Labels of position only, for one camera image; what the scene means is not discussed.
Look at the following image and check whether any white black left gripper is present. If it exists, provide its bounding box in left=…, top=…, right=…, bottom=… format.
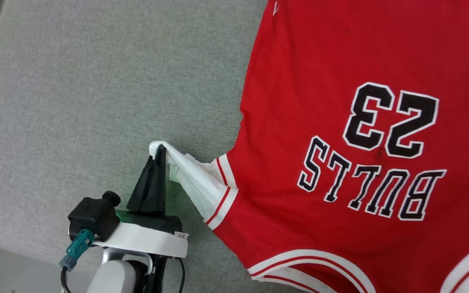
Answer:
left=96, top=144, right=189, bottom=259

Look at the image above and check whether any red white basketball jersey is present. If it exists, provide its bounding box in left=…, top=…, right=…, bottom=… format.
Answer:
left=149, top=0, right=469, bottom=293

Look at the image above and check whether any thin black cable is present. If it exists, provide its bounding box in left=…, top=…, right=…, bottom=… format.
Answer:
left=60, top=267, right=72, bottom=293
left=177, top=258, right=186, bottom=293

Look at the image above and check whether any teal left camera connector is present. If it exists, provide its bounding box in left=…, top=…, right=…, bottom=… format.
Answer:
left=59, top=229, right=96, bottom=271

